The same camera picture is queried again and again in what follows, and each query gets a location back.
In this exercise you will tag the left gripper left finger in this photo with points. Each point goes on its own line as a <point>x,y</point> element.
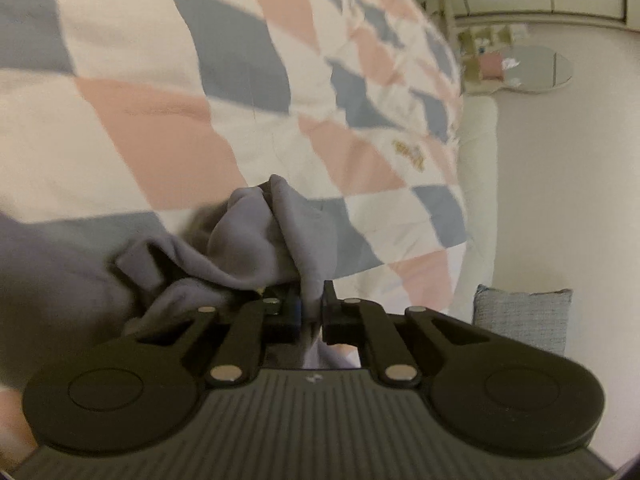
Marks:
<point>273,320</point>

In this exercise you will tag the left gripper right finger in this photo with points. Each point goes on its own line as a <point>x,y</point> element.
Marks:
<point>364,324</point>

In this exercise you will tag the grey-purple shirt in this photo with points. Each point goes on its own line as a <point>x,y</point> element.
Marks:
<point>66,289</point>

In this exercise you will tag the blue-grey cushion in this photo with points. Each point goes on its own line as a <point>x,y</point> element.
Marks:
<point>539,319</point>

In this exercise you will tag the checkered teddy bear quilt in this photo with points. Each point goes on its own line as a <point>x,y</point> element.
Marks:
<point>164,107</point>

